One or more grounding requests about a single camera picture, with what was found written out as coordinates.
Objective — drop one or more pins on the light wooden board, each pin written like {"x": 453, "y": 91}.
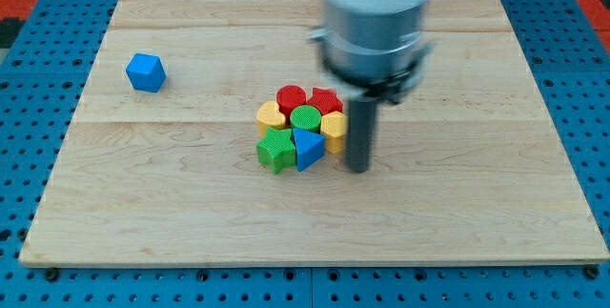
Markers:
{"x": 468, "y": 171}

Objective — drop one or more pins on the blue cube block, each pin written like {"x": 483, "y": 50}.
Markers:
{"x": 146, "y": 72}

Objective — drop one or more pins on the blue triangle block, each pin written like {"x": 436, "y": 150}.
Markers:
{"x": 310, "y": 147}

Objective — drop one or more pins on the green star block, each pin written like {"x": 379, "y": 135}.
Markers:
{"x": 277, "y": 150}

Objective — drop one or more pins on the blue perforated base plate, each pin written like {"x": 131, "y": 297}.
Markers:
{"x": 47, "y": 49}

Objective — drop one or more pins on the red star block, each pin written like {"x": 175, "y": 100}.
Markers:
{"x": 325, "y": 100}

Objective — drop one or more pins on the yellow heart block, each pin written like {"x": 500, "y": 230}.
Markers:
{"x": 269, "y": 116}

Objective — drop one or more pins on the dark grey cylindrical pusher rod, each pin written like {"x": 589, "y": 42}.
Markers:
{"x": 359, "y": 138}

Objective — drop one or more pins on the green cylinder block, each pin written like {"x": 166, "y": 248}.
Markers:
{"x": 306, "y": 117}

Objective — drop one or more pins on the yellow hexagon block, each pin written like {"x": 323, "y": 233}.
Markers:
{"x": 334, "y": 128}

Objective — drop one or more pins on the red cylinder block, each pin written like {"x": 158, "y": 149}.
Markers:
{"x": 290, "y": 97}

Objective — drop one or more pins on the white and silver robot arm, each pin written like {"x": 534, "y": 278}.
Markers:
{"x": 374, "y": 51}

